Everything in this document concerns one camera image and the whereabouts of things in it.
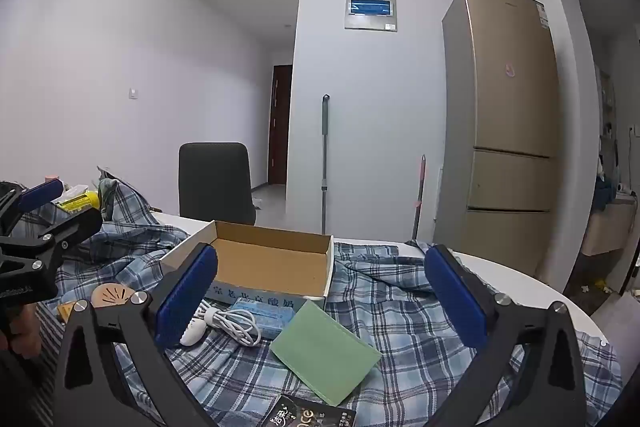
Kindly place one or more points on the person's left hand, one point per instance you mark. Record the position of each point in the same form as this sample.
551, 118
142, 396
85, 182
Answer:
27, 332

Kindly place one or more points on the gold refrigerator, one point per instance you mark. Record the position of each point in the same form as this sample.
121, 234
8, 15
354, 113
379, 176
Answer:
500, 132

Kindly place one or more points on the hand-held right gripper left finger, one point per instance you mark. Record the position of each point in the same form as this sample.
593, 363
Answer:
187, 294

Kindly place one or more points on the beige cabinet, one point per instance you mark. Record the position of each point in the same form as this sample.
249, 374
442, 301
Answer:
607, 227

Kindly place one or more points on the grey striped clothing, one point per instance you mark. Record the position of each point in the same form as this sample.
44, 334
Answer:
50, 367

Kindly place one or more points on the grey printed packet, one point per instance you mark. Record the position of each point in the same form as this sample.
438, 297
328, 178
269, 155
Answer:
106, 172

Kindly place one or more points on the blue tissue pack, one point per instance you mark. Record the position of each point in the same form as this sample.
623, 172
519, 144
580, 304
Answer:
265, 314

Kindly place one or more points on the wall shelf with items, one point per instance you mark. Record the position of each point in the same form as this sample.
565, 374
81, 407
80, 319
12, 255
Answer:
606, 117

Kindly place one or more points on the pink lidded jar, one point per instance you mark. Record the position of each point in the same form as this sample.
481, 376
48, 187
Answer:
52, 179

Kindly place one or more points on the small orange object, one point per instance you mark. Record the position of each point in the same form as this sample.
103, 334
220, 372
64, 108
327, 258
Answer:
65, 311

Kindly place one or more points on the black printed packet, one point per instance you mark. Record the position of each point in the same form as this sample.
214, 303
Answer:
310, 414

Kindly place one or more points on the yellow bag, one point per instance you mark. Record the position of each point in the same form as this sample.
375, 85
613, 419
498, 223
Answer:
80, 203

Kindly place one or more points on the blue plaid cloth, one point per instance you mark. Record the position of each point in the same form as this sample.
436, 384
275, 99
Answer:
400, 322

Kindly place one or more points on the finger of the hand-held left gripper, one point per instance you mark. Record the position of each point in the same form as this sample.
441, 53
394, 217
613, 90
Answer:
42, 193
75, 222

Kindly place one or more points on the grey electrical panel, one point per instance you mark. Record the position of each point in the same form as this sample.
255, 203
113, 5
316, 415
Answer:
371, 23

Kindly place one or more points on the green sponge pad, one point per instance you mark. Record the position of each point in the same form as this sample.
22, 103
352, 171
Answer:
325, 352

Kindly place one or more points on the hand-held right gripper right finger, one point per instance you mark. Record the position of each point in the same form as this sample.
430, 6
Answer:
457, 302

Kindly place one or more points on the cardboard box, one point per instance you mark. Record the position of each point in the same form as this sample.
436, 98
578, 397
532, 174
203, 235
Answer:
270, 257

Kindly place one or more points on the dark wooden door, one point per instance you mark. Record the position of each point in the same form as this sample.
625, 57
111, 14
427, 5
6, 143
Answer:
280, 122

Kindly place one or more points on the clear plastic packet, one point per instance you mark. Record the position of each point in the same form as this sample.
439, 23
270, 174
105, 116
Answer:
75, 191

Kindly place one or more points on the black chair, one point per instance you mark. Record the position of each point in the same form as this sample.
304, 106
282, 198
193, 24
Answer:
215, 182

